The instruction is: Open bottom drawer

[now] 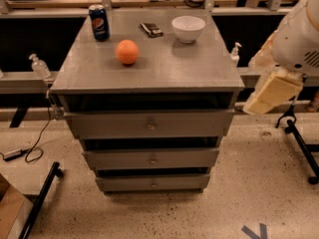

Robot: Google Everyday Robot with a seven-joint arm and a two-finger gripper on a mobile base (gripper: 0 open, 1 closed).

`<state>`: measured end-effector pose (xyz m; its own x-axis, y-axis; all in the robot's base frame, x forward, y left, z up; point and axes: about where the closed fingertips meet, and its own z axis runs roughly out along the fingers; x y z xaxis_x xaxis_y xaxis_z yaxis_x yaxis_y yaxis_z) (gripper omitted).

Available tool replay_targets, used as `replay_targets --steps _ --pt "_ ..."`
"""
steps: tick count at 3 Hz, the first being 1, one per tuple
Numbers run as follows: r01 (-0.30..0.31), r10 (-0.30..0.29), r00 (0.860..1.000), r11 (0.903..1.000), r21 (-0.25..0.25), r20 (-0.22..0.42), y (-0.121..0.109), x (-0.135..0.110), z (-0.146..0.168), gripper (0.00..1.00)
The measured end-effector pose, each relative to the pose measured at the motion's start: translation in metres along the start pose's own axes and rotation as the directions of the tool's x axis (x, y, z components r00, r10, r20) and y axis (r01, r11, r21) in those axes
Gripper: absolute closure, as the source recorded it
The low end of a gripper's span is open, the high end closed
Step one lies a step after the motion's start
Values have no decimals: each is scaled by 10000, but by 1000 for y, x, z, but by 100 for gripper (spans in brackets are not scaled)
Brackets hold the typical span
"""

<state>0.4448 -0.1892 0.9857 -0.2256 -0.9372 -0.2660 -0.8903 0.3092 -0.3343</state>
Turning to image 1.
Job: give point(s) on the white pump bottle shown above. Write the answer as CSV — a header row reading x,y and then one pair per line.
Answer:
x,y
234,55

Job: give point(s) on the grey middle drawer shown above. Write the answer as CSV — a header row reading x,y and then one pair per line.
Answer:
x,y
151,158

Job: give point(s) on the black metal stand leg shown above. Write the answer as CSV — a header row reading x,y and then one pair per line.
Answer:
x,y
307,149
39,199

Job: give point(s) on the white ceramic bowl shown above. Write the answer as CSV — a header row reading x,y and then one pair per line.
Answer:
x,y
187,28

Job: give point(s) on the grey wooden drawer cabinet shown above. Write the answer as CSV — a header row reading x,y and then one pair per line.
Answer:
x,y
168,76

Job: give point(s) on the black metal stand leg left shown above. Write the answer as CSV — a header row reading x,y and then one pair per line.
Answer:
x,y
39,199

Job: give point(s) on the grey bottom drawer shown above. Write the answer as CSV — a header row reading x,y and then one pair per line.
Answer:
x,y
146,183

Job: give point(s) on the grey top drawer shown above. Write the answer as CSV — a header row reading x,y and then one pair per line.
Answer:
x,y
147,125

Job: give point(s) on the brown cardboard box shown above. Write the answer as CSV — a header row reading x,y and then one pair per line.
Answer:
x,y
14,210

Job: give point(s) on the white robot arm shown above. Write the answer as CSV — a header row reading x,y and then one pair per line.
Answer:
x,y
289,52

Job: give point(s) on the black power adapter with cable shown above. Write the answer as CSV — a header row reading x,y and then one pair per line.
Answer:
x,y
27,142

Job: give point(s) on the clear sanitizer pump bottle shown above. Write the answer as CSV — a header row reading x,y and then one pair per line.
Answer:
x,y
39,67

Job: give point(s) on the dark snack bar wrapper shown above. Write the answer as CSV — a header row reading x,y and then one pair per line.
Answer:
x,y
151,29

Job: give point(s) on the foam-covered gripper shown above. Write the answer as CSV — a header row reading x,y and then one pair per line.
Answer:
x,y
295,43

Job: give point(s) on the orange fruit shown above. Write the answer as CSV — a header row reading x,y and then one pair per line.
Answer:
x,y
127,52

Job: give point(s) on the grey drawer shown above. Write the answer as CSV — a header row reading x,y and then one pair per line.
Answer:
x,y
151,158
146,183
147,125

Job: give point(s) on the black metal stand leg right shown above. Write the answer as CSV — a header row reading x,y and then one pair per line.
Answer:
x,y
307,149

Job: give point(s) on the blue Pepsi can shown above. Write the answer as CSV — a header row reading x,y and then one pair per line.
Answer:
x,y
100,24

